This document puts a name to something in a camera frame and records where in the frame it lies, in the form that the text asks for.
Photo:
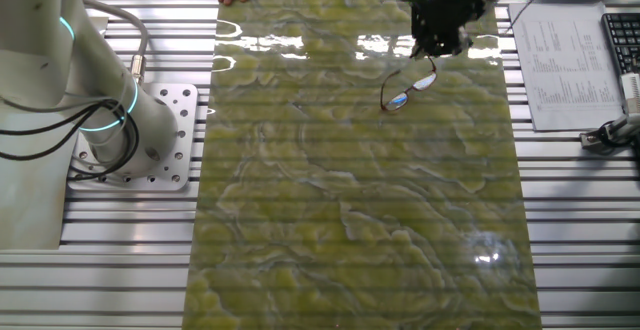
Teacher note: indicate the black keyboard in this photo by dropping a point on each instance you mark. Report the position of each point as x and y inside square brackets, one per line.
[625, 40]

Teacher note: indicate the green marble pattern mat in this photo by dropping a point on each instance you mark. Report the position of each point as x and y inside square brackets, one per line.
[350, 195]

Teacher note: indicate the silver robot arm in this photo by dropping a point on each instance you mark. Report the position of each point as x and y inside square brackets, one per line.
[40, 45]

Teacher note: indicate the paper with printed table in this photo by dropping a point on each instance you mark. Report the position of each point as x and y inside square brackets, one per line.
[565, 70]

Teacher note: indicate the brown framed glasses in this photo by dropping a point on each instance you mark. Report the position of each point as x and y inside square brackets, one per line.
[397, 101]

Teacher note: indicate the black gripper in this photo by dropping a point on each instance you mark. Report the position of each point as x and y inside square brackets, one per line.
[445, 12]

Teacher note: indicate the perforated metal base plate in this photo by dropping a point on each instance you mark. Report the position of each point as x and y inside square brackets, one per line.
[182, 120]

